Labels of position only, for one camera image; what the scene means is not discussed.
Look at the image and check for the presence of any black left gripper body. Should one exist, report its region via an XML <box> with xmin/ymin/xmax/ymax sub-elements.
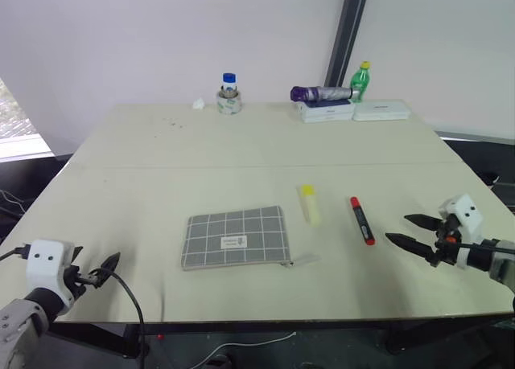
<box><xmin>63</xmin><ymin>264</ymin><xmax>102</xmax><ymax>306</ymax></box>

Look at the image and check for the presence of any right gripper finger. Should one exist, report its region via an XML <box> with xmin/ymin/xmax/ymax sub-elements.
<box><xmin>403</xmin><ymin>213</ymin><xmax>443</xmax><ymax>233</ymax></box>
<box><xmin>385</xmin><ymin>232</ymin><xmax>439</xmax><ymax>262</ymax></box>

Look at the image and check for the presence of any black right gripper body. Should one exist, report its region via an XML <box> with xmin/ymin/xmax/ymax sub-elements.
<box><xmin>427</xmin><ymin>215</ymin><xmax>463</xmax><ymax>269</ymax></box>

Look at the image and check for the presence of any grey checked pouch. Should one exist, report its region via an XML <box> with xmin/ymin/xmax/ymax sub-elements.
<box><xmin>180</xmin><ymin>205</ymin><xmax>322</xmax><ymax>272</ymax></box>

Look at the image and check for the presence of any red black marker pen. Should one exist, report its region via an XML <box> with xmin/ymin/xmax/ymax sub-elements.
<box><xmin>348</xmin><ymin>196</ymin><xmax>377</xmax><ymax>247</ymax></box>

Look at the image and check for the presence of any yellow capped highlighter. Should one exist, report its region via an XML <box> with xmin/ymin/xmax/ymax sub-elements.
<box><xmin>297</xmin><ymin>183</ymin><xmax>323</xmax><ymax>227</ymax></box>

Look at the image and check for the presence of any flat white box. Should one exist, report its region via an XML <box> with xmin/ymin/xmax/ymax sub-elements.
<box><xmin>352</xmin><ymin>99</ymin><xmax>411</xmax><ymax>122</ymax></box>

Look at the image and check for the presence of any white box blue lid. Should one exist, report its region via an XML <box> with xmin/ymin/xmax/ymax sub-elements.
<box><xmin>298</xmin><ymin>99</ymin><xmax>356</xmax><ymax>124</ymax></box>

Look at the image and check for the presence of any green bottle yellow cap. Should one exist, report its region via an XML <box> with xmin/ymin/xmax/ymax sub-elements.
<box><xmin>348</xmin><ymin>60</ymin><xmax>372</xmax><ymax>104</ymax></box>

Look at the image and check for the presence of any white patterned tape roll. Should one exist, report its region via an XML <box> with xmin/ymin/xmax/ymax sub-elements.
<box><xmin>215</xmin><ymin>88</ymin><xmax>244</xmax><ymax>115</ymax></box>

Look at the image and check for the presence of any blue capped small bottle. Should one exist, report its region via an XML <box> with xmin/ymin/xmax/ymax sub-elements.
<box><xmin>220</xmin><ymin>72</ymin><xmax>239</xmax><ymax>100</ymax></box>

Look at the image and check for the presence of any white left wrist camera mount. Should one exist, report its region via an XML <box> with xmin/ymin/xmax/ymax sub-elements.
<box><xmin>25</xmin><ymin>240</ymin><xmax>76</xmax><ymax>306</ymax></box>

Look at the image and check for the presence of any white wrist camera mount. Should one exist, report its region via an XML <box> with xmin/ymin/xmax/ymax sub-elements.
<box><xmin>25</xmin><ymin>240</ymin><xmax>76</xmax><ymax>306</ymax></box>
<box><xmin>437</xmin><ymin>194</ymin><xmax>484</xmax><ymax>270</ymax></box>

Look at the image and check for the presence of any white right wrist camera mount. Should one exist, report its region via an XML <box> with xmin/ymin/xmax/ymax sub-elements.
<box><xmin>437</xmin><ymin>194</ymin><xmax>484</xmax><ymax>270</ymax></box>

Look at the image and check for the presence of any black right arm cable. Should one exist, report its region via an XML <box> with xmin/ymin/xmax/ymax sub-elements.
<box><xmin>457</xmin><ymin>240</ymin><xmax>515</xmax><ymax>252</ymax></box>

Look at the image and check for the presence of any black table frame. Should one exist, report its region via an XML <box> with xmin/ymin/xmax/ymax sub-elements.
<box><xmin>47</xmin><ymin>310</ymin><xmax>515</xmax><ymax>360</ymax></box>

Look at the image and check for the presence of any white floor cable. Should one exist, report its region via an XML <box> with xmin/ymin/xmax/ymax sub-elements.
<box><xmin>200</xmin><ymin>330</ymin><xmax>298</xmax><ymax>364</ymax></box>

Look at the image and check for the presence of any dark window frame post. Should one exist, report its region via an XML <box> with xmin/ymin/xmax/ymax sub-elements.
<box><xmin>323</xmin><ymin>0</ymin><xmax>372</xmax><ymax>89</ymax></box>

